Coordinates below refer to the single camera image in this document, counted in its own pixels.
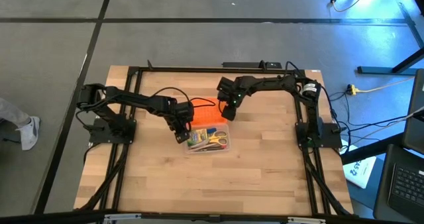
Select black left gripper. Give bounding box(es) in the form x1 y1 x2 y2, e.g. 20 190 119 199
169 101 195 144

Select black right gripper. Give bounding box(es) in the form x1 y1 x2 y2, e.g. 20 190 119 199
221 84 244 121

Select yellow green crayon box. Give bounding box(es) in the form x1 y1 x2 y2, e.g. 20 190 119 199
187 128 209 148

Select yellow handled scissors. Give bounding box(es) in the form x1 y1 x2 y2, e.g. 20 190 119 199
198 131 229 149

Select orange plastic box lid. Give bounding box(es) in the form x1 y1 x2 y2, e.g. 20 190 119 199
190 97 228 127

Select clear plastic pencil box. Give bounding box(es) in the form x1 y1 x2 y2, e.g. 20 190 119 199
184 123 231 155

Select black controller bar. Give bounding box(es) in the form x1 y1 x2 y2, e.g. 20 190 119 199
221 61 283 70

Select white booklet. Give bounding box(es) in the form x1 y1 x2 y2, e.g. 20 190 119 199
343 139 378 190

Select black desk leg bar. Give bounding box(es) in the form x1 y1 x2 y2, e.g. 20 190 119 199
341 133 405 165

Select person's shoe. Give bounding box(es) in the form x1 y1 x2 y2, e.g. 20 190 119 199
17 115 41 151

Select black desk foot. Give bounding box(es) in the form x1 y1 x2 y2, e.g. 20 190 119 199
356 0 424 76

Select person's leg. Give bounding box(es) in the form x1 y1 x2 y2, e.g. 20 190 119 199
0 97 32 129

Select dark grey laptop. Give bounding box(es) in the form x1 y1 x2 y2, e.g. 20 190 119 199
402 68 424 155

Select black laptop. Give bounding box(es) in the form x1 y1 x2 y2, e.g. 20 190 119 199
373 143 424 224

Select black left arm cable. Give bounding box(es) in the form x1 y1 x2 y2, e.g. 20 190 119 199
152 86 217 109

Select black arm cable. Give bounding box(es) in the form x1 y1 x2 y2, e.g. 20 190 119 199
284 60 301 76
152 86 217 109

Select black aluminium table frame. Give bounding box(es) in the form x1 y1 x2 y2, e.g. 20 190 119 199
74 66 354 218

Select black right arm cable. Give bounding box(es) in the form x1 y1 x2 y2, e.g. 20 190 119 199
284 60 301 76

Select yellow plug cable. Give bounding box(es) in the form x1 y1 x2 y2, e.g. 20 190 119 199
350 76 415 95

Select black floor cable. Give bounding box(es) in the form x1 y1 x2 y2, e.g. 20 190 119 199
326 90 424 152

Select black rail with silver brackets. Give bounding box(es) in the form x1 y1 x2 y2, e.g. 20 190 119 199
0 209 424 224

